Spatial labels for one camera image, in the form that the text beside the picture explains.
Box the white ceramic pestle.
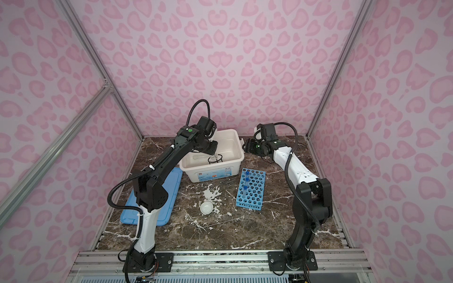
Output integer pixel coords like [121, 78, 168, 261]
[192, 154, 210, 160]

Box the black wire ring stand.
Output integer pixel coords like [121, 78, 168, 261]
[208, 154, 223, 164]

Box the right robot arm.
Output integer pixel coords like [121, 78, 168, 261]
[243, 122, 333, 276]

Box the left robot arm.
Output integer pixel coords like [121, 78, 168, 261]
[123, 116, 218, 274]

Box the white plastic storage box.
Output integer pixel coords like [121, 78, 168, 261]
[179, 129, 244, 183]

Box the blue test tube rack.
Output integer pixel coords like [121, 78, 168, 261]
[236, 168, 266, 211]

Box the white evaporating dish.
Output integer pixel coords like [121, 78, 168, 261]
[200, 201, 214, 215]

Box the blue plastic box lid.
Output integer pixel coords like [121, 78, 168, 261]
[120, 167, 183, 226]

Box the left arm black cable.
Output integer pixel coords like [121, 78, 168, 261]
[107, 98, 211, 241]

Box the aluminium corner frame post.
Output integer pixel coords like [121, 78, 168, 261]
[55, 0, 145, 142]

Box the right aluminium corner post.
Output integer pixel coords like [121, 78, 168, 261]
[306, 0, 376, 140]

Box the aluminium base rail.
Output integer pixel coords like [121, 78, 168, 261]
[65, 249, 376, 283]

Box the diagonal aluminium frame bar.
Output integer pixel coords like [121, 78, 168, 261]
[1, 83, 112, 227]

